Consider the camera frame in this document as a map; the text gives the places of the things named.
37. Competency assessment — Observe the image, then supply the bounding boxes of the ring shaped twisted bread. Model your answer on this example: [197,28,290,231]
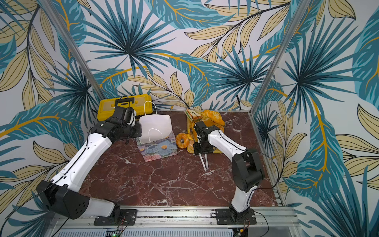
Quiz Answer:
[176,133,194,149]

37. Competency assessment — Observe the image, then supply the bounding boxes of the floral paper bag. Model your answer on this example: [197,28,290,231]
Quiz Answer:
[136,109,178,162]

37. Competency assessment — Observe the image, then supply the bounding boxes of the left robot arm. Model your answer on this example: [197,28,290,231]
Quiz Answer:
[37,106,142,224]

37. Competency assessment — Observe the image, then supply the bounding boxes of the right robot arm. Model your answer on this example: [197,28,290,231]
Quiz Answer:
[193,121,265,215]

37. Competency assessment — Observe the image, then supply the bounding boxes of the braided golden bread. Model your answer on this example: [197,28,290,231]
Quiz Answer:
[201,110,225,126]

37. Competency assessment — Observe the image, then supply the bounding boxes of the yellow plastic tray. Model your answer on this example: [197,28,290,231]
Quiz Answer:
[187,118,222,155]

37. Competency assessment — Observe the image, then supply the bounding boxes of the yellow tool box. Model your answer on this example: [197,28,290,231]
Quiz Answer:
[97,94,153,121]

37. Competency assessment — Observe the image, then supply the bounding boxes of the triangle sandwich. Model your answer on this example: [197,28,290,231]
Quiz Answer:
[185,108,202,122]

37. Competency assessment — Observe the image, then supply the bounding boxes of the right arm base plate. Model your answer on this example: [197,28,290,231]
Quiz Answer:
[215,207,257,225]

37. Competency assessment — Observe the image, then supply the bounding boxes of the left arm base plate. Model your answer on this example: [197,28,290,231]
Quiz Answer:
[94,209,137,226]

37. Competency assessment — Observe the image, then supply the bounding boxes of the aluminium front rail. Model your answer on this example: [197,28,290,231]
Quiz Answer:
[44,206,305,237]

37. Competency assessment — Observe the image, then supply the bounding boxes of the left aluminium corner post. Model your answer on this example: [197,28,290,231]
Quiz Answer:
[40,0,105,100]

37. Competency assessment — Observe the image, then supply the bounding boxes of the aluminium corner post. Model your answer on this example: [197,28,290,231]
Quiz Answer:
[249,1,310,117]
[40,0,105,100]

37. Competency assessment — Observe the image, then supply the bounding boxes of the right aluminium corner post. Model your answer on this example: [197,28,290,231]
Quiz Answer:
[249,1,310,117]

